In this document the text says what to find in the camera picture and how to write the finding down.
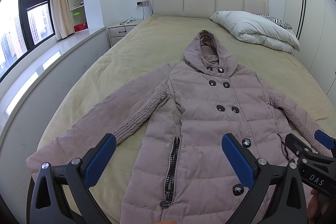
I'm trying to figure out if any white bedside table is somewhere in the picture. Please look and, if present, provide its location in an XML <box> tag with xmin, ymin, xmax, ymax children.
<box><xmin>108</xmin><ymin>18</ymin><xmax>142</xmax><ymax>47</ymax></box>

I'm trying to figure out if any white built-in wardrobe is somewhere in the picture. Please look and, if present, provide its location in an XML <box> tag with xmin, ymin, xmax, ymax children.
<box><xmin>284</xmin><ymin>0</ymin><xmax>335</xmax><ymax>94</ymax></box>

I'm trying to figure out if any green lidded container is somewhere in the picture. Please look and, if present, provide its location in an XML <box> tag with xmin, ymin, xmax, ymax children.
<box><xmin>72</xmin><ymin>11</ymin><xmax>81</xmax><ymax>26</ymax></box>

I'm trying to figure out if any black charger cable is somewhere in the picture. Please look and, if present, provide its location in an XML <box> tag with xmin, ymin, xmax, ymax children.
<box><xmin>119</xmin><ymin>4</ymin><xmax>146</xmax><ymax>37</ymax></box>

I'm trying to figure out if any white window sill bench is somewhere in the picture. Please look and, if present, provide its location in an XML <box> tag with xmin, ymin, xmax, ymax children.
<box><xmin>1</xmin><ymin>27</ymin><xmax>110</xmax><ymax>223</ymax></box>

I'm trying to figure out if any red storage box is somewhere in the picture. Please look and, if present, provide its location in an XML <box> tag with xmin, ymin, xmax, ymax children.
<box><xmin>73</xmin><ymin>22</ymin><xmax>88</xmax><ymax>32</ymax></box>

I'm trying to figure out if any black framed window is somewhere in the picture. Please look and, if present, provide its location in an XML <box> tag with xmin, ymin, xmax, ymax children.
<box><xmin>1</xmin><ymin>0</ymin><xmax>55</xmax><ymax>80</ymax></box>

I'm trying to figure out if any zebra print pillow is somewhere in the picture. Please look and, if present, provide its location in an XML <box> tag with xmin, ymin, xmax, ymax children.
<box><xmin>256</xmin><ymin>14</ymin><xmax>293</xmax><ymax>30</ymax></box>

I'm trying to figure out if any wall socket with plug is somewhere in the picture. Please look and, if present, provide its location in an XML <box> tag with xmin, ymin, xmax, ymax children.
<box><xmin>137</xmin><ymin>1</ymin><xmax>149</xmax><ymax>7</ymax></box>

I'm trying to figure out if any bed with beige cover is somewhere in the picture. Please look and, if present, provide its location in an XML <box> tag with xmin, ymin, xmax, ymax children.
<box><xmin>36</xmin><ymin>13</ymin><xmax>336</xmax><ymax>224</ymax></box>

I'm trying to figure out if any folded white duvet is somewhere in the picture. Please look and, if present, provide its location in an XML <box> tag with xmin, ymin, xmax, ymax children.
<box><xmin>210</xmin><ymin>11</ymin><xmax>300</xmax><ymax>55</ymax></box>

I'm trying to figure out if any person's right hand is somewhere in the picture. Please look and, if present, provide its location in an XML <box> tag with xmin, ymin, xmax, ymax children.
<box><xmin>307</xmin><ymin>189</ymin><xmax>333</xmax><ymax>224</ymax></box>

